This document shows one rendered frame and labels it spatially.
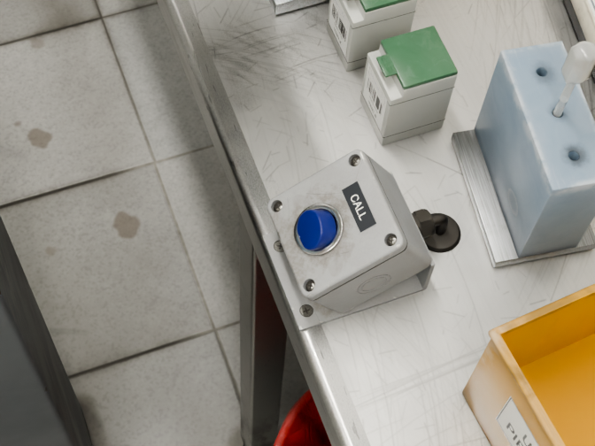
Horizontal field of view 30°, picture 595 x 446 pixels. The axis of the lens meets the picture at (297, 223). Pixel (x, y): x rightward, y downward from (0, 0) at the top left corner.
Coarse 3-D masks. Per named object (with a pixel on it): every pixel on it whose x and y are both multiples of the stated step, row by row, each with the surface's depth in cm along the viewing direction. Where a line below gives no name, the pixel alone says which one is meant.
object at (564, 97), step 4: (568, 84) 63; (572, 84) 63; (564, 88) 64; (568, 88) 63; (572, 88) 63; (564, 92) 64; (568, 92) 64; (560, 96) 64; (564, 96) 64; (568, 96) 64; (560, 100) 65; (564, 100) 64; (560, 104) 65; (564, 104) 65; (556, 108) 65; (560, 108) 65; (552, 112) 66; (556, 112) 66; (560, 112) 66; (556, 116) 66
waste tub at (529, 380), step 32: (512, 320) 60; (544, 320) 61; (576, 320) 64; (512, 352) 64; (544, 352) 68; (576, 352) 69; (480, 384) 64; (512, 384) 60; (544, 384) 68; (576, 384) 68; (480, 416) 66; (512, 416) 61; (544, 416) 57; (576, 416) 67
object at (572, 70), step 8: (576, 48) 60; (584, 48) 60; (592, 48) 60; (568, 56) 61; (576, 56) 60; (584, 56) 60; (592, 56) 60; (568, 64) 61; (576, 64) 61; (584, 64) 60; (592, 64) 61; (568, 72) 62; (576, 72) 61; (584, 72) 61; (568, 80) 62; (576, 80) 62; (584, 80) 62
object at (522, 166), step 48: (528, 48) 68; (528, 96) 66; (576, 96) 67; (480, 144) 75; (528, 144) 66; (576, 144) 65; (480, 192) 74; (528, 192) 67; (576, 192) 64; (528, 240) 69; (576, 240) 71
